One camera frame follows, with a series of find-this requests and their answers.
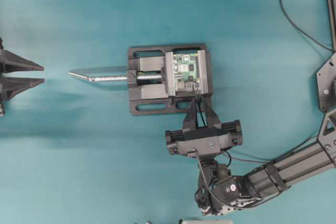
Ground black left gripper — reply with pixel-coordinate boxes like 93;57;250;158
0;38;45;116

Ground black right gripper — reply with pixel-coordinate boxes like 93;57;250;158
165;97;243;157

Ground black USB cable with plug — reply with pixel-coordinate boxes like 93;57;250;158
193;89;206;127

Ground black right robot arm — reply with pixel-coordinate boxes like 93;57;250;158
165;99;335;216

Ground green PCB board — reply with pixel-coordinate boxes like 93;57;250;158
172;53;201;93

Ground dark grey metal vise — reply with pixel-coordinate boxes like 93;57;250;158
127;43;213;115

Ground silver vise screw handle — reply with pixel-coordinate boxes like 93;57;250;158
68;71;162;82

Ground black cable on table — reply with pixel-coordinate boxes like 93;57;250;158
278;0;334;51

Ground black frame bar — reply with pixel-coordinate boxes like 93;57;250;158
324;0;336;51

